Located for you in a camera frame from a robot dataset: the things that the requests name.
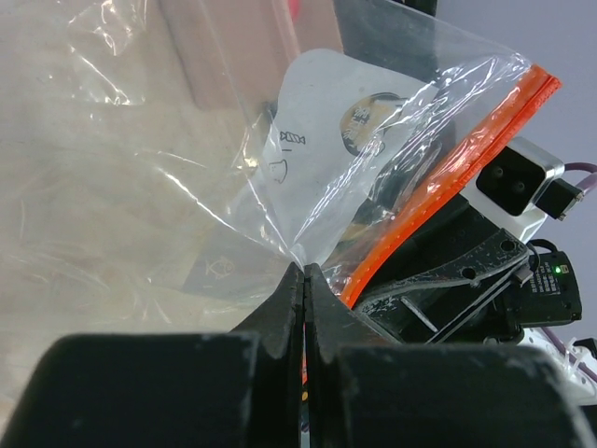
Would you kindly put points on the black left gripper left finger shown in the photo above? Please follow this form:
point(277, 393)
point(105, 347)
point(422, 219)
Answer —
point(236, 389)

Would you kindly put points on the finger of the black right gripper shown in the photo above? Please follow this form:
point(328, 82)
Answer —
point(449, 303)

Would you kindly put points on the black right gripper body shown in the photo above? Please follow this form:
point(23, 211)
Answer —
point(549, 298)

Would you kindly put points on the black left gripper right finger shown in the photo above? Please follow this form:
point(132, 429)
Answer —
point(367, 392)

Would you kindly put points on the clear zip bag orange zipper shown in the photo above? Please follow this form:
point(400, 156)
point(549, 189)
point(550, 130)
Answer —
point(126, 207)

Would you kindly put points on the pink plastic bin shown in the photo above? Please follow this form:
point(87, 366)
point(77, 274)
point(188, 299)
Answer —
point(238, 51)

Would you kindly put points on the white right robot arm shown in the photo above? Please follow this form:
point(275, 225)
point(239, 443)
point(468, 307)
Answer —
point(575, 359)

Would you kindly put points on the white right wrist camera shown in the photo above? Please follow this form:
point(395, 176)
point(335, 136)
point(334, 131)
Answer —
point(507, 189)

